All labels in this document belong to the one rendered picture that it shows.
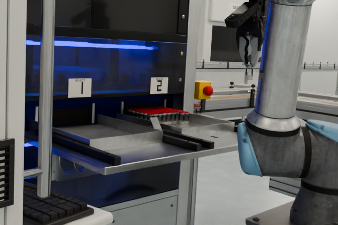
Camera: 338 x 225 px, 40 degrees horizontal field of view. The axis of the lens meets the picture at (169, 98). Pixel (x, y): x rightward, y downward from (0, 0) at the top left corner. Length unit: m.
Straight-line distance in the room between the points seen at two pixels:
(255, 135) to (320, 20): 9.58
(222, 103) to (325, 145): 1.17
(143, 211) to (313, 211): 0.86
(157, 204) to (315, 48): 8.95
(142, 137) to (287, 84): 0.53
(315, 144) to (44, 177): 0.56
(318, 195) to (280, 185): 1.47
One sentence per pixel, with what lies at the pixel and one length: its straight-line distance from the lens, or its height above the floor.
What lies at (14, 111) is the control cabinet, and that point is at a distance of 0.82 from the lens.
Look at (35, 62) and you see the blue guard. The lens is 1.43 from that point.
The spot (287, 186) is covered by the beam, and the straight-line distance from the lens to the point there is 2.51.
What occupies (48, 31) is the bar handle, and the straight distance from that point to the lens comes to 0.86.
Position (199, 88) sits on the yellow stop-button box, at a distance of 1.87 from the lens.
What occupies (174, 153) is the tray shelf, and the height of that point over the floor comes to 0.88.
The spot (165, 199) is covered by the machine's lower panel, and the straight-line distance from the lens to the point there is 1.86.
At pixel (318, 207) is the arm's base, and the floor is 0.84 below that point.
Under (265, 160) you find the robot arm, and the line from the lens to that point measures 1.02.
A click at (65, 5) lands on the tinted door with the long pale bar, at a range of 1.49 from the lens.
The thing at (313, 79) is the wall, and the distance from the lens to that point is 10.56.
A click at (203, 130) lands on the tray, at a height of 0.90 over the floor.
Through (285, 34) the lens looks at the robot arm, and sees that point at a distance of 0.94.
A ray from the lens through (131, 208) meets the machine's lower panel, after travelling 1.75.
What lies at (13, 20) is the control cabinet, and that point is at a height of 1.20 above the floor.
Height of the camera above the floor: 1.18
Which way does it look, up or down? 7 degrees down
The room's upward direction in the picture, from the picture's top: 3 degrees clockwise
